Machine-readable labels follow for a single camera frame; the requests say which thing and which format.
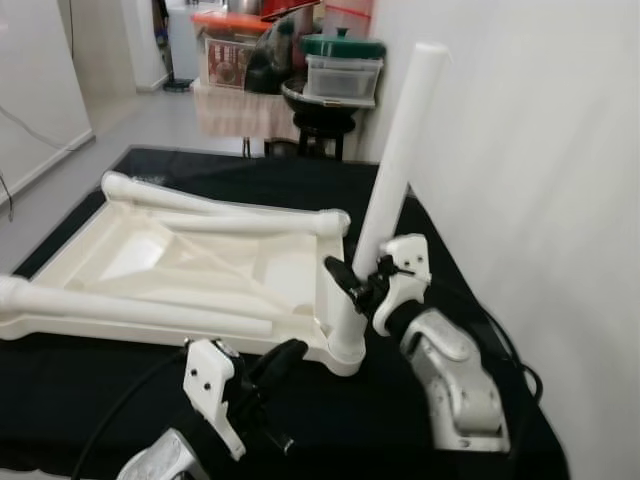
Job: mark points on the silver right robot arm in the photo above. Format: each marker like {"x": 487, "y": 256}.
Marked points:
{"x": 450, "y": 380}

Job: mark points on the white plastic children table top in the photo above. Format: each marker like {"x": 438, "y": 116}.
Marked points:
{"x": 290, "y": 270}

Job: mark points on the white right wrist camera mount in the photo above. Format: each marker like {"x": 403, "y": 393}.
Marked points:
{"x": 405, "y": 275}

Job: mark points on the black tablecloth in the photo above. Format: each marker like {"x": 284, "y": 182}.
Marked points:
{"x": 350, "y": 420}

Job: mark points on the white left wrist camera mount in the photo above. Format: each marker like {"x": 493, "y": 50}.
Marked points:
{"x": 210, "y": 385}

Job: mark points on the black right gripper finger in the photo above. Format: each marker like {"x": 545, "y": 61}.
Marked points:
{"x": 345, "y": 278}

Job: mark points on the orange lid storage box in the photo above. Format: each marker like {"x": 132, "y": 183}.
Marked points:
{"x": 225, "y": 60}

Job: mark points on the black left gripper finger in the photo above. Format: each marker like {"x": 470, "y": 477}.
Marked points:
{"x": 280, "y": 362}

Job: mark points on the beige cloth covered side table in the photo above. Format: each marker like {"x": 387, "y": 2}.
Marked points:
{"x": 240, "y": 112}

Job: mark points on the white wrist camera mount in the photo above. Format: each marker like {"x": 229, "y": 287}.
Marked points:
{"x": 210, "y": 385}
{"x": 405, "y": 275}

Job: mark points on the clear container green lid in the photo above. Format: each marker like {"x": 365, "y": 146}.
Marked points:
{"x": 345, "y": 78}

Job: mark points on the black bag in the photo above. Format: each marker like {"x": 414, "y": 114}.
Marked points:
{"x": 270, "y": 65}

